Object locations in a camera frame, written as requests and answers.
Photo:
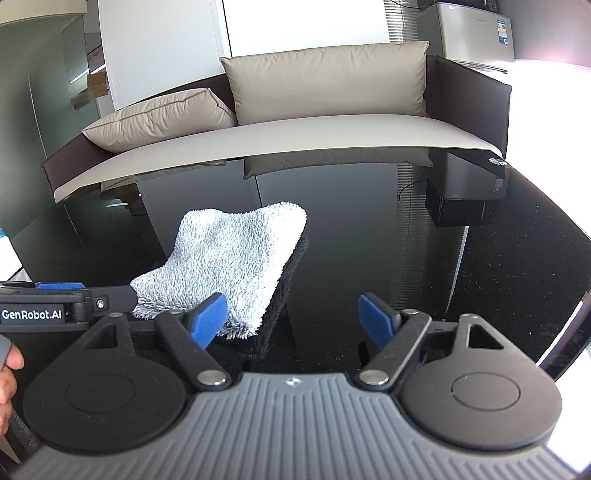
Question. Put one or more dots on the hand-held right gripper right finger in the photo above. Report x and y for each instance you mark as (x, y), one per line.
(374, 321)

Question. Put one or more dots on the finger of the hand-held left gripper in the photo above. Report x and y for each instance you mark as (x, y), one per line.
(60, 286)
(115, 297)

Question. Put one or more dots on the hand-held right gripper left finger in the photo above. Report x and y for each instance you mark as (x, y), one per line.
(207, 318)

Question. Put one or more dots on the grey fluffy towel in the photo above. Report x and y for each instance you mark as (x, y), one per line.
(231, 249)

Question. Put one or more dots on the person's left hand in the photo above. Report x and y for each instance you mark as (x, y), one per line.
(5, 392)

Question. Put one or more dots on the white object with blue top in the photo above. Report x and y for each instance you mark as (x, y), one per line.
(8, 254)

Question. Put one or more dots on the dark cloth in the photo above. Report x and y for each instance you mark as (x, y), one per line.
(18, 438)

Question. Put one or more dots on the small beige cushion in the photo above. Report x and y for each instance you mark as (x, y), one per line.
(157, 120)

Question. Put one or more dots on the brown and beige sofa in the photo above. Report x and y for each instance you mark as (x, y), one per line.
(323, 134)

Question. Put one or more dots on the round metal table fitting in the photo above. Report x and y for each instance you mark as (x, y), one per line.
(497, 161)

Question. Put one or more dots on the cardboard box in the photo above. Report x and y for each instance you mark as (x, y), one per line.
(92, 78)

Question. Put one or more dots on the large beige cushion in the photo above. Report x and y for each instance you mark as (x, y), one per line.
(328, 81)

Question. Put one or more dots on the silver refrigerator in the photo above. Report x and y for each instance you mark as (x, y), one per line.
(466, 32)

